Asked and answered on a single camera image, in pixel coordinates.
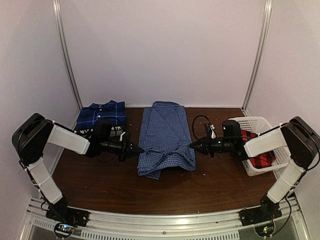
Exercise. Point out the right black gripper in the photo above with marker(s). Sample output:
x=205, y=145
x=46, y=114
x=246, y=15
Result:
x=206, y=145

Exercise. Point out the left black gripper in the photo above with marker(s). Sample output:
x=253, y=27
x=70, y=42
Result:
x=128, y=149

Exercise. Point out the blue small-check long sleeve shirt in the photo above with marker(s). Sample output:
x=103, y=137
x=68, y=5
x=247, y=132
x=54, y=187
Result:
x=165, y=138

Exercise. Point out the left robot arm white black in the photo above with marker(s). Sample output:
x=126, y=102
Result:
x=32, y=137

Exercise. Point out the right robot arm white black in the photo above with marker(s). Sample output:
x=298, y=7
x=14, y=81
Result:
x=293, y=146

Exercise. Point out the black grey printed folded shirt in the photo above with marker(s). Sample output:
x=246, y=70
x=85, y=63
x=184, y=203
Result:
x=115, y=131

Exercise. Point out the white plastic basket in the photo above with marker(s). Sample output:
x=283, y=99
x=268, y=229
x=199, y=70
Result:
x=263, y=143

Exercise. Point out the red black plaid shirt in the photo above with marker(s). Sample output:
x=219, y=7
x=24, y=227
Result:
x=262, y=160

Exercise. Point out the dark blue plaid folded shirt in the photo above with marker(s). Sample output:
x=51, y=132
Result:
x=112, y=111

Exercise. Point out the right circuit board with leds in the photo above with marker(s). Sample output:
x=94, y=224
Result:
x=265, y=230

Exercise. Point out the circuit board with leds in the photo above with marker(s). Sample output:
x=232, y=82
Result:
x=63, y=230
x=265, y=230

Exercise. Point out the left circuit board with leds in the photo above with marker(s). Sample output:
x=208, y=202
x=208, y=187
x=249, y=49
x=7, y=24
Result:
x=63, y=230

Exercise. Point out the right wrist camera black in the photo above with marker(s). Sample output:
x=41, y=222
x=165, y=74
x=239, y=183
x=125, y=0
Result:
x=231, y=128

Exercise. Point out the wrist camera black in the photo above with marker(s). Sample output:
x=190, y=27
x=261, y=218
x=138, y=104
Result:
x=101, y=131
x=231, y=128

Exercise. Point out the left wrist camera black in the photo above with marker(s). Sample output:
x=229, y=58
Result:
x=101, y=131

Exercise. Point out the right aluminium frame post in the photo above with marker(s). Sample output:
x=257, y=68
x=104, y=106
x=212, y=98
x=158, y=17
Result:
x=264, y=32

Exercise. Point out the aluminium frame post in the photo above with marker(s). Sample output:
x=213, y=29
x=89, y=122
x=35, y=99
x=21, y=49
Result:
x=264, y=32
x=65, y=53

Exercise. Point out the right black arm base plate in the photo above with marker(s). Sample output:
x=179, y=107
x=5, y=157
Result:
x=252, y=216

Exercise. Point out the front aluminium rail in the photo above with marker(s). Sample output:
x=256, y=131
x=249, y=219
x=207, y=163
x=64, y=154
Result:
x=221, y=225

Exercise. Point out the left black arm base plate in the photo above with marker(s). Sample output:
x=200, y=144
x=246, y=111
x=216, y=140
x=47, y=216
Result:
x=70, y=216

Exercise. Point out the left aluminium frame post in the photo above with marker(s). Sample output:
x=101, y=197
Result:
x=65, y=53

